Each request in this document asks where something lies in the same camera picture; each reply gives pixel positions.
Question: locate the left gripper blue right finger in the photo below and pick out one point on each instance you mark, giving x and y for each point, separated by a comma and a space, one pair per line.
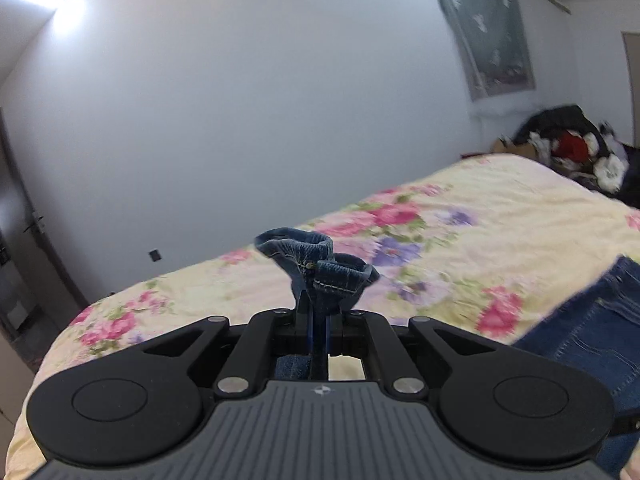
332, 332

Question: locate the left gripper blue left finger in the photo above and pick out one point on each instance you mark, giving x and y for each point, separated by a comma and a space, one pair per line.
306, 323

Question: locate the blue denim jeans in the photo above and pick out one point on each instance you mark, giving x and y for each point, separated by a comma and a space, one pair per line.
597, 330

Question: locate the cardboard box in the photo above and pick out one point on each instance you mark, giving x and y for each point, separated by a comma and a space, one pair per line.
506, 146

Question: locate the pile of dark clothes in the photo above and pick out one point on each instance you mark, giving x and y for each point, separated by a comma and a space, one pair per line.
567, 142

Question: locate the grey patterned window curtain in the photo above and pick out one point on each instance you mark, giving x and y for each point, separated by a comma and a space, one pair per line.
491, 39

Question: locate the black wall socket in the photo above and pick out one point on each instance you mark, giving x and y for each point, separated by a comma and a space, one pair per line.
155, 255

